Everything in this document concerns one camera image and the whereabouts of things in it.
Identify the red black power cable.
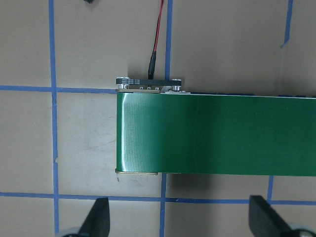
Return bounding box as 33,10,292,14
147,0,165,80

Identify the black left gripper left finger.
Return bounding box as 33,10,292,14
56,197,110,237

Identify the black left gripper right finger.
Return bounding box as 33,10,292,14
248,195,316,237

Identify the green conveyor belt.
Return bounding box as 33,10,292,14
116,78,316,176

